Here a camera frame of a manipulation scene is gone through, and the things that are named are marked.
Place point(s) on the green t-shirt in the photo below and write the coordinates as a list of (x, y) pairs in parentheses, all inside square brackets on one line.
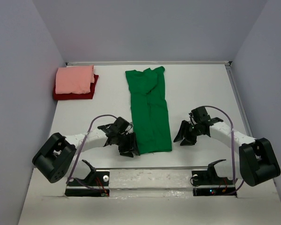
[(149, 110)]

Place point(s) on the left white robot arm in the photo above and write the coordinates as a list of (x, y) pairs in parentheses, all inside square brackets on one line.
[(59, 155)]

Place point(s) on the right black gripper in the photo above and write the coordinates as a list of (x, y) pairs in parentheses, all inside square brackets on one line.
[(184, 126)]

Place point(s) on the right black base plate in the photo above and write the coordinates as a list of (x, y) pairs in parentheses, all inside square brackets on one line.
[(206, 185)]

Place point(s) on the pink folded t-shirt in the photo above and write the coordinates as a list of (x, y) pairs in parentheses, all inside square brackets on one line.
[(74, 79)]

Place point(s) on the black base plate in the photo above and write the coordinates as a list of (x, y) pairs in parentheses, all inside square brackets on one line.
[(97, 186), (206, 185)]

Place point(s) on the dark red folded t-shirt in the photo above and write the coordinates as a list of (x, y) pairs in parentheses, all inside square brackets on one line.
[(72, 96)]

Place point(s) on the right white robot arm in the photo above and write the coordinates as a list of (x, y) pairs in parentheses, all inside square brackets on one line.
[(253, 161)]

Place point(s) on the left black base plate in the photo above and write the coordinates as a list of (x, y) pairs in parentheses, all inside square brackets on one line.
[(97, 186)]

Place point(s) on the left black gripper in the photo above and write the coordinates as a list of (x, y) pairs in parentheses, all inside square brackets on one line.
[(131, 146)]

